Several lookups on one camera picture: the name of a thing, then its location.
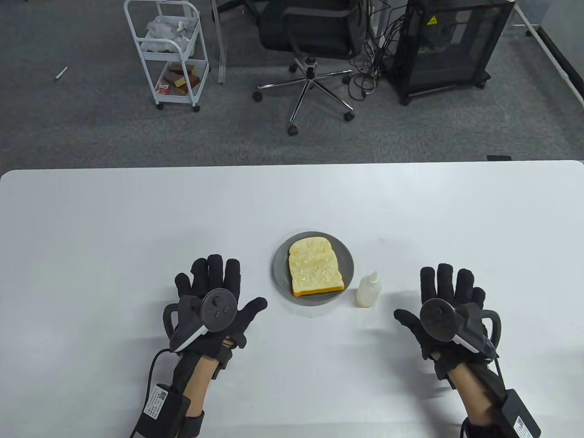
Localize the person's left hand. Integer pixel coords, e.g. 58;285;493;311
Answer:
175;255;268;362

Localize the person's right hand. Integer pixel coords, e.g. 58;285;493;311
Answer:
394;263;489;380

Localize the grey round plate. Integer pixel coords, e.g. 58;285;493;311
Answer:
273;231;355;307

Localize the white squeeze honey bottle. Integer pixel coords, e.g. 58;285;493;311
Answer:
356;270;382;308

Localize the yellow toast slice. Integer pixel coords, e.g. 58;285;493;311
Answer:
288;237;345;298

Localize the black right forearm box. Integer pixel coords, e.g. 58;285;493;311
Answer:
495;389;542;438

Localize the person's right forearm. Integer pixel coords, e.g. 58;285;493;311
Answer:
445;358;508;438

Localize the black left forearm box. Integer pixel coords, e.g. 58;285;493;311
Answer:
136;383;191;438

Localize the black left hand controller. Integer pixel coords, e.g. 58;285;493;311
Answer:
163;289;238;354

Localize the black hand controller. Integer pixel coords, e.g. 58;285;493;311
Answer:
163;289;238;354
419;298;502;356

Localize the black right hand controller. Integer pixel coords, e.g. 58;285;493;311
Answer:
419;298;502;356

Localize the white wheeled utility cart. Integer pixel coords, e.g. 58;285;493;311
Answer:
124;0;210;113

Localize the white metal desk leg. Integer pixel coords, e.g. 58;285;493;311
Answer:
211;0;229;84

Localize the black wheeled cabinet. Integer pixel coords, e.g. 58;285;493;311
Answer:
386;0;516;106

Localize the white crumpled plastic bag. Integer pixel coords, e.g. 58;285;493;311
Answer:
141;15;199;53

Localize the black office chair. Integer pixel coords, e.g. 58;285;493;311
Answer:
252;0;368;136

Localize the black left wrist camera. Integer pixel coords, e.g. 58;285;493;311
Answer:
212;337;239;380

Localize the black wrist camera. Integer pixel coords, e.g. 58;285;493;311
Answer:
212;337;239;380
429;352;454;389

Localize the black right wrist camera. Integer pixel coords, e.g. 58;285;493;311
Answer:
429;352;454;389

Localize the bundle of black cables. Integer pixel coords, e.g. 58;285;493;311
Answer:
349;0;411;99

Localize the white floor rail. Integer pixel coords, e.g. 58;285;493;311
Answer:
513;0;584;108

